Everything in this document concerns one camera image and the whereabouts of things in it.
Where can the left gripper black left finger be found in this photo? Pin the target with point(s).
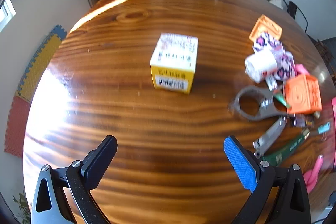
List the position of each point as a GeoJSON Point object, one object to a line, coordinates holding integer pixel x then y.
{"type": "Point", "coordinates": [84, 176]}

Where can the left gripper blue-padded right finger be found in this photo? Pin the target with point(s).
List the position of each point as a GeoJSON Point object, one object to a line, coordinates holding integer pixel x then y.
{"type": "Point", "coordinates": [253, 177]}

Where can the green tube with gold cap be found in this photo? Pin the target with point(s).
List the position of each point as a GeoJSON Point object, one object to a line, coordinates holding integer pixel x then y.
{"type": "Point", "coordinates": [276, 158]}

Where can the metal nail clipper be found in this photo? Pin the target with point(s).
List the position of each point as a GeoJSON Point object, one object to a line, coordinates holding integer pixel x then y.
{"type": "Point", "coordinates": [266, 140]}

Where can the pink knotted foam toy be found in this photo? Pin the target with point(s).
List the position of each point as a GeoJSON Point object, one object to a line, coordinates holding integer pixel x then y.
{"type": "Point", "coordinates": [301, 70]}
{"type": "Point", "coordinates": [311, 176]}

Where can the large metal clamp clip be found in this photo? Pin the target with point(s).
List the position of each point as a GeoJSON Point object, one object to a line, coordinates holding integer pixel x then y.
{"type": "Point", "coordinates": [255, 104]}

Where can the teal binder clip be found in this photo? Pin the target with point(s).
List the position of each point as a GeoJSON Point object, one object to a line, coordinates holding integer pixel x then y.
{"type": "Point", "coordinates": [323, 130]}

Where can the small white green tube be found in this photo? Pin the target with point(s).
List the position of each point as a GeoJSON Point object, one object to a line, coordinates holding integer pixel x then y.
{"type": "Point", "coordinates": [277, 91]}

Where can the bright orange toy cube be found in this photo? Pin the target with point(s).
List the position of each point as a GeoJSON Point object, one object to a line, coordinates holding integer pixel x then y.
{"type": "Point", "coordinates": [303, 95]}

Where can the leopard print fabric scrunchie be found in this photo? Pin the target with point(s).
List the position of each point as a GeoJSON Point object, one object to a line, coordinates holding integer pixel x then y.
{"type": "Point", "coordinates": [284, 59]}

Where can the white gauze roll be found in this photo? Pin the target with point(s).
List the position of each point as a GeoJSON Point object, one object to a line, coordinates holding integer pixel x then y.
{"type": "Point", "coordinates": [260, 65]}

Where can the yellow white cardboard box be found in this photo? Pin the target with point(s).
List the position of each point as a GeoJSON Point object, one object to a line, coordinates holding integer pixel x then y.
{"type": "Point", "coordinates": [173, 62]}

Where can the light orange toy cube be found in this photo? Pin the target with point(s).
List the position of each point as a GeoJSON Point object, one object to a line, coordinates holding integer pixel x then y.
{"type": "Point", "coordinates": [265, 24]}

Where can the colourful foam floor mat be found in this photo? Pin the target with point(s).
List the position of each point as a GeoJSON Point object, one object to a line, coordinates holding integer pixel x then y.
{"type": "Point", "coordinates": [20, 107]}

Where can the pink metal tin box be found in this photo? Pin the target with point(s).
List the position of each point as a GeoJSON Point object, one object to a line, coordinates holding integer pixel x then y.
{"type": "Point", "coordinates": [333, 103]}

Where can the black metal chair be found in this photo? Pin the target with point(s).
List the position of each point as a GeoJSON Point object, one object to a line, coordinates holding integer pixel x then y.
{"type": "Point", "coordinates": [296, 13]}

